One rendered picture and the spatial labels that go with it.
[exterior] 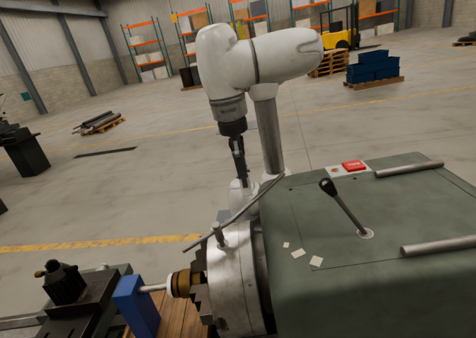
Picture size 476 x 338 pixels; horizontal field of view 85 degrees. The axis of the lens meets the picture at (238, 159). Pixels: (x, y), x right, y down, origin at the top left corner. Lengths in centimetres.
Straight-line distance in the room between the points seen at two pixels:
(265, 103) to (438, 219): 75
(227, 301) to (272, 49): 60
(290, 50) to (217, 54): 16
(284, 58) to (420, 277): 52
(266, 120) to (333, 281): 79
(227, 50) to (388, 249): 55
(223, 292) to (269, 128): 75
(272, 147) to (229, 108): 66
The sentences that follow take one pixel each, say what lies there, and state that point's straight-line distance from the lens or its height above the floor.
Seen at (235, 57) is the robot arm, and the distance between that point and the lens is 60.
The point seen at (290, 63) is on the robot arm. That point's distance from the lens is 62.
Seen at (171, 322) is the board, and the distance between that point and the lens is 111.
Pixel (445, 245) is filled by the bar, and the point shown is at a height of 127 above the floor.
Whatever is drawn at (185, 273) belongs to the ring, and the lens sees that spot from 88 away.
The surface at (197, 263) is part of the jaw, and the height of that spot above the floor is 114.
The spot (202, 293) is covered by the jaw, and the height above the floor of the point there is 110.
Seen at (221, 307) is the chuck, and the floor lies 114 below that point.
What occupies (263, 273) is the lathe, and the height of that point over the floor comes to 116.
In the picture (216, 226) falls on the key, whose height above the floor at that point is 132.
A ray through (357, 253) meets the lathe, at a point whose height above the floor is 125.
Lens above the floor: 172
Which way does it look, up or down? 24 degrees down
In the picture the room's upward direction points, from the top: 12 degrees counter-clockwise
